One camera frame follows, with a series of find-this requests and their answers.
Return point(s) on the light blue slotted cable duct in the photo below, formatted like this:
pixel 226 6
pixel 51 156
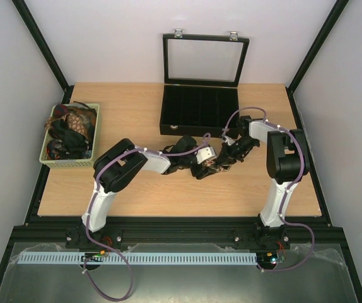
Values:
pixel 140 258

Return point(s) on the brown patterned tie over basket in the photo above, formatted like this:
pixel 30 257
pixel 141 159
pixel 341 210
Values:
pixel 72 121

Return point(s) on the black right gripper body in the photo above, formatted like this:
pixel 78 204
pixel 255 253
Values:
pixel 228 153

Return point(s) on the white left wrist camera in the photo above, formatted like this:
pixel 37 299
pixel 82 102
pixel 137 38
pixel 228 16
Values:
pixel 205 154

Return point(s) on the patterned paisley tie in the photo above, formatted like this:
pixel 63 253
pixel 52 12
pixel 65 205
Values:
pixel 217 166

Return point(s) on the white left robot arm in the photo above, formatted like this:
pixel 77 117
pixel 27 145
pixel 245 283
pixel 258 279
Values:
pixel 115 170

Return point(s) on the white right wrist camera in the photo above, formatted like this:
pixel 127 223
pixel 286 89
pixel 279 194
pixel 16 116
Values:
pixel 227 140

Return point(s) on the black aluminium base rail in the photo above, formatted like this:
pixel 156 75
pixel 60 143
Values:
pixel 221 231

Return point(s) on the black compartment display box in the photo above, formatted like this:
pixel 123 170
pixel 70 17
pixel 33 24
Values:
pixel 201 78

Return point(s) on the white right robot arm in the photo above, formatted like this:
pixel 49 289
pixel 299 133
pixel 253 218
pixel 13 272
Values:
pixel 286 163

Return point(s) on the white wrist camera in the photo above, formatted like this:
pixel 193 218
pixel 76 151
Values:
pixel 227 140
pixel 205 154

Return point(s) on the dark ties in basket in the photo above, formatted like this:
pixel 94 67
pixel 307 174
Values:
pixel 63 143

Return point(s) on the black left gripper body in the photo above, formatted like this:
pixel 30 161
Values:
pixel 198 173

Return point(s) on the pale green perforated basket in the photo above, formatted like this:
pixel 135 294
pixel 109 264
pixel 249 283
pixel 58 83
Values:
pixel 53 164

